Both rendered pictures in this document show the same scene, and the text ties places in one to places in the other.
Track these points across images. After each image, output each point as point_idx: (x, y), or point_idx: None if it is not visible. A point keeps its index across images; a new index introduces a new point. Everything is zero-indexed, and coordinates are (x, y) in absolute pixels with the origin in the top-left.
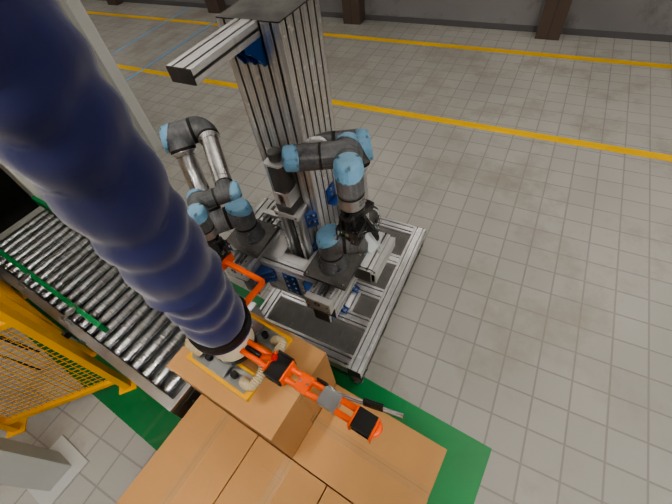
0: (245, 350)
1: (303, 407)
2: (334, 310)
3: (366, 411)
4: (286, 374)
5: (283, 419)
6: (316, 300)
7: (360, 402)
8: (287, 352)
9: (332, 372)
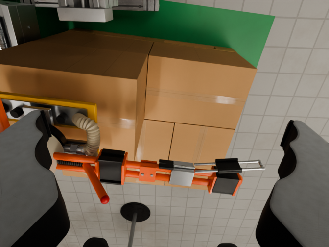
0: (61, 166)
1: (139, 114)
2: (112, 7)
3: (225, 179)
4: (124, 175)
5: (133, 147)
6: (82, 20)
7: (212, 164)
8: (96, 96)
9: (144, 61)
